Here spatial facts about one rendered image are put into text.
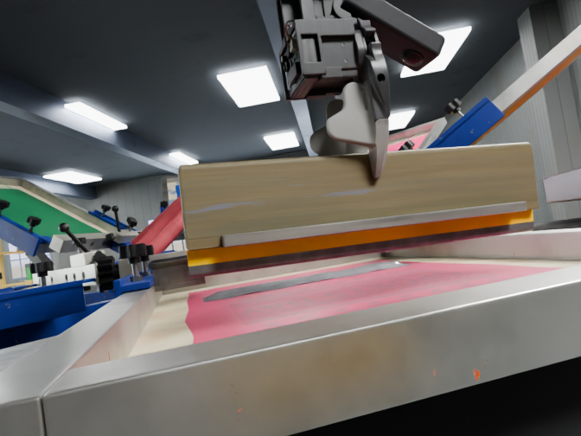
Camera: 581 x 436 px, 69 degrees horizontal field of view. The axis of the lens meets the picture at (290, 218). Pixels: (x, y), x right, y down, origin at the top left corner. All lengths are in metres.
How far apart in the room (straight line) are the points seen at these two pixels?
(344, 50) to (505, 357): 0.30
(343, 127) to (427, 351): 0.25
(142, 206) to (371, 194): 11.32
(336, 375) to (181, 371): 0.07
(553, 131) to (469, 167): 4.96
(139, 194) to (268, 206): 11.37
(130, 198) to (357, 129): 11.49
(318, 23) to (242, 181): 0.16
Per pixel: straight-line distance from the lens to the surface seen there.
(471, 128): 1.24
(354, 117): 0.41
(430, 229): 0.47
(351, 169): 0.42
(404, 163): 0.44
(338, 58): 0.43
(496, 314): 0.23
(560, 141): 5.45
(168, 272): 0.75
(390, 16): 0.48
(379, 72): 0.42
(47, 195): 2.52
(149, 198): 11.62
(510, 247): 0.69
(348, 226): 0.40
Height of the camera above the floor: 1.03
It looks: 3 degrees up
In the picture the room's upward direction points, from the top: 9 degrees counter-clockwise
